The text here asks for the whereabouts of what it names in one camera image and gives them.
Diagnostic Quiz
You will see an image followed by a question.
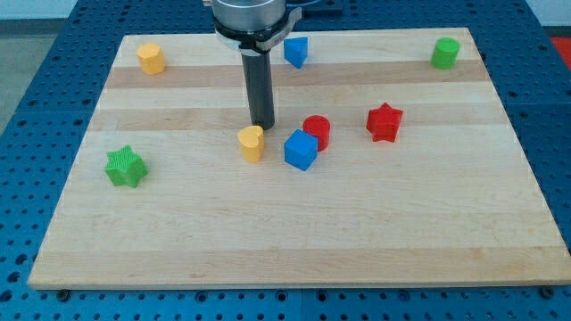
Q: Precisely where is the red star block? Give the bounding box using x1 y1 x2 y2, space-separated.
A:
366 103 403 143

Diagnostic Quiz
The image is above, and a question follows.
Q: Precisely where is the red object at edge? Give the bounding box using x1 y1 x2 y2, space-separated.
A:
550 37 571 69

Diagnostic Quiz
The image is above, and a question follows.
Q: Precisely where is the yellow hexagon block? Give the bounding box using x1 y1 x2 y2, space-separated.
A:
137 43 166 75

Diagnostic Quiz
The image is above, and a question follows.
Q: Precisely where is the wooden board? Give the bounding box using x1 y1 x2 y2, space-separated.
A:
29 28 570 290

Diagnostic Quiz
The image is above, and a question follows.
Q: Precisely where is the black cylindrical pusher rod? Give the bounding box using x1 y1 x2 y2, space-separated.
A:
242 52 275 130

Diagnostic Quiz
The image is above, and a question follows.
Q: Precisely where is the blue triangle block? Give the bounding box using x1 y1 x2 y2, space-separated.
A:
284 37 309 69

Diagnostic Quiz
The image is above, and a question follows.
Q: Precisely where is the yellow heart block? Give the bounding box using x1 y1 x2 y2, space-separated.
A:
237 126 265 163

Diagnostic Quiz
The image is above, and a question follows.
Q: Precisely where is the red cylinder block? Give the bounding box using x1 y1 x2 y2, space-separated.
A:
302 115 331 152

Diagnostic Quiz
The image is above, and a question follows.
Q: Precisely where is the blue cube block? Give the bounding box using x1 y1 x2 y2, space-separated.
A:
284 129 319 171

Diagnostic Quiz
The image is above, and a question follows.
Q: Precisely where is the green star block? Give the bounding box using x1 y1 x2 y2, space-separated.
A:
104 145 149 188

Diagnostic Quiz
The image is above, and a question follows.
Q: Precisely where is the green cylinder block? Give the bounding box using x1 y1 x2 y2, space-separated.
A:
430 37 460 70

